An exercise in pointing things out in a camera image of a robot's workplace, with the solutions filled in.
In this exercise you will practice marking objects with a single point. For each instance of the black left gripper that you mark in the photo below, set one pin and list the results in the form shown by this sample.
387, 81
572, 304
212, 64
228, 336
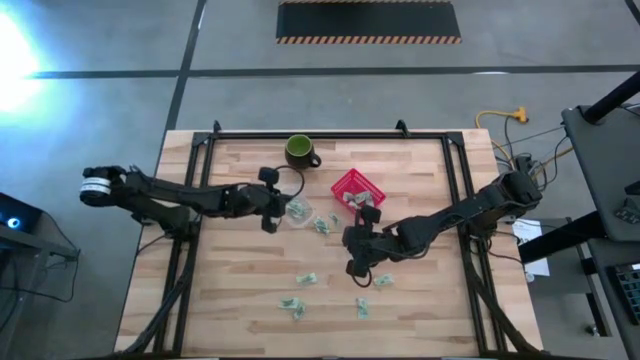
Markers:
262, 202

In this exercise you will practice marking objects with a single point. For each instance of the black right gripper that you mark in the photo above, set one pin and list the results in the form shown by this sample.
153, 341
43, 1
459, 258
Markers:
370, 242

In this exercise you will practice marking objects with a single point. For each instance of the green paper bill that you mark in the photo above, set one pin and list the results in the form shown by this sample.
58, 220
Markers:
334, 218
366, 198
321, 226
299, 312
350, 198
306, 279
300, 214
356, 205
384, 280
362, 309
294, 205
288, 303

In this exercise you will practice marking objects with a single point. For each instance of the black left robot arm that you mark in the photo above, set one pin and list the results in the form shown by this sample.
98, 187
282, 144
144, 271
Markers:
175, 195

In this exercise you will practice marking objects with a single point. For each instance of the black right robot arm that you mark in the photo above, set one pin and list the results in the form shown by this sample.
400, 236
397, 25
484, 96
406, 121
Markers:
470, 207

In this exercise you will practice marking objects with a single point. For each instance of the clear plastic container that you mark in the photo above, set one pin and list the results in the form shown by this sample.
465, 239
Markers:
310, 220

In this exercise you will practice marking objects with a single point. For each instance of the red slotted plastic basket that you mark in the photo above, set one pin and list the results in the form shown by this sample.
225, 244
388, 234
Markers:
342, 187

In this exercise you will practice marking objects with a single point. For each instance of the black mug green inside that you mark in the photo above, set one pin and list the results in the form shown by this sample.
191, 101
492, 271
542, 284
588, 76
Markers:
299, 146

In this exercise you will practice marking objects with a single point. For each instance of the white paper sheet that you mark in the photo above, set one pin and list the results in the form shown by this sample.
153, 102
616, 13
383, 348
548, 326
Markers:
537, 265

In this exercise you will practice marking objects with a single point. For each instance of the black power adapter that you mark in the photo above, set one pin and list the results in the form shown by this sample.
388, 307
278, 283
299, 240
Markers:
522, 162

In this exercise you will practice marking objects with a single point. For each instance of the black cart beam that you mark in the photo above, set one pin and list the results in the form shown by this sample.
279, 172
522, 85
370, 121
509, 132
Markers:
560, 239

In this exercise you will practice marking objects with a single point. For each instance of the black mat hazard stripes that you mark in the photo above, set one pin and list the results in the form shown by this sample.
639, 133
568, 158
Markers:
367, 20

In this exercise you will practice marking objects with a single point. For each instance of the black metal stand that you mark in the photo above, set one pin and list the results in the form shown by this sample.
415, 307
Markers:
35, 246

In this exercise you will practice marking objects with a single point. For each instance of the black device blue light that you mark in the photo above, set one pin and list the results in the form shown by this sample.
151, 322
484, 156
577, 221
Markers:
20, 212

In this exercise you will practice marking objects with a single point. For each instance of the grey cart top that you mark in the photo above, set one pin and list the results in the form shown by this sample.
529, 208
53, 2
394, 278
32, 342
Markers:
605, 170

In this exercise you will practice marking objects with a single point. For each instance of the black keypad device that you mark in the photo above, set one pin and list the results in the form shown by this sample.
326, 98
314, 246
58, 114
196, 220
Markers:
627, 292

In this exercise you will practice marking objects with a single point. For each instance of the small black cart object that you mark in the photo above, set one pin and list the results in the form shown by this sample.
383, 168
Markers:
627, 212

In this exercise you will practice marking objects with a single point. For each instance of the black pole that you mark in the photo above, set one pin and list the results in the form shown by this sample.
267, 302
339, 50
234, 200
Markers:
612, 99

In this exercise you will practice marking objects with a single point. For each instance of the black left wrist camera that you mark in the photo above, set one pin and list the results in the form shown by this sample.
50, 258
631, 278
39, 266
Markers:
268, 176

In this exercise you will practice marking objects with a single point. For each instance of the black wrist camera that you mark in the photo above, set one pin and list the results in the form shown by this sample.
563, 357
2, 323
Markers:
370, 214
268, 176

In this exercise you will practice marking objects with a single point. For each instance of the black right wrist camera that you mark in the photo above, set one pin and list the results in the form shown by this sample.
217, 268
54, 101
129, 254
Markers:
370, 214

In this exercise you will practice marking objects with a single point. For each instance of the black metal table frame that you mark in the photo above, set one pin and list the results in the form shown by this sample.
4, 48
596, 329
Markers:
330, 135

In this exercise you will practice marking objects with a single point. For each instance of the black frame clamp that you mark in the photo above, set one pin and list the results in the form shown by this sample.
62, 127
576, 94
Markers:
401, 127
216, 126

